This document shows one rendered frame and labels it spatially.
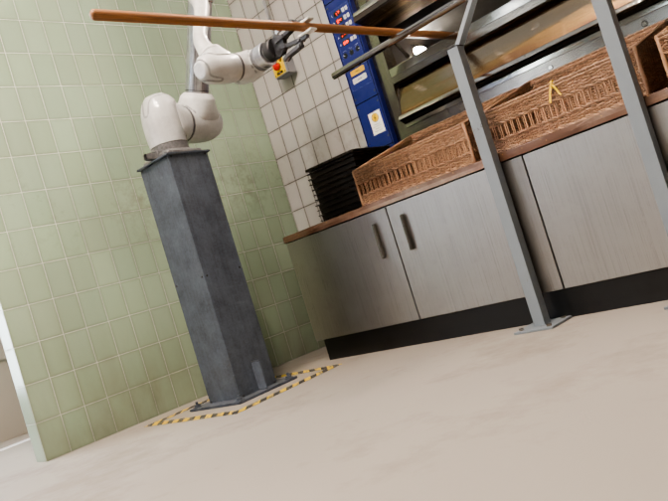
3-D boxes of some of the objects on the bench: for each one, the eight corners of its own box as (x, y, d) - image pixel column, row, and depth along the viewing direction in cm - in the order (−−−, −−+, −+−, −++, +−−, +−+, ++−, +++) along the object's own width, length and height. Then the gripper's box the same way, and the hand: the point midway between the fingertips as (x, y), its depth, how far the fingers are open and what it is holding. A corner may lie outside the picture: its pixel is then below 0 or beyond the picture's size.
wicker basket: (547, 149, 270) (526, 82, 271) (700, 92, 231) (674, 14, 232) (485, 159, 234) (460, 82, 235) (653, 94, 196) (622, 2, 197)
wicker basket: (427, 194, 312) (410, 135, 313) (539, 152, 274) (518, 85, 275) (360, 208, 277) (339, 142, 278) (476, 163, 238) (452, 86, 239)
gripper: (270, 32, 254) (313, 1, 237) (282, 74, 253) (326, 45, 237) (254, 31, 248) (297, -1, 232) (267, 74, 248) (311, 45, 231)
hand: (305, 27), depth 237 cm, fingers closed on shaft, 3 cm apart
